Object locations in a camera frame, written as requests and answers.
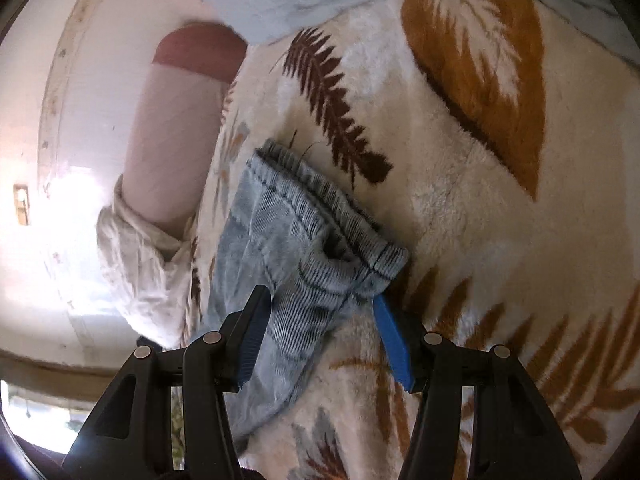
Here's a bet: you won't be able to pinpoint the white floral pillow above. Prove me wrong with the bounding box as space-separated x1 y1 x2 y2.
95 175 198 351

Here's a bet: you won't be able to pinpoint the cream leaf print blanket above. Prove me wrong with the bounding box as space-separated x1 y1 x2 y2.
170 0 640 480

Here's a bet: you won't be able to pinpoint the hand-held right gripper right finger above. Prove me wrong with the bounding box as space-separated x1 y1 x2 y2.
372 294 583 480

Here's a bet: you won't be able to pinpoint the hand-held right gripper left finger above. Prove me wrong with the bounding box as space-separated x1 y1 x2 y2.
62 285 273 480

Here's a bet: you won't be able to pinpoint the pink bolster cushion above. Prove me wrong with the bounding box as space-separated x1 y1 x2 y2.
122 22 249 228

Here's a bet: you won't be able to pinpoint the light blue denim pants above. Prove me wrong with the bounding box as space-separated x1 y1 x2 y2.
202 138 411 453

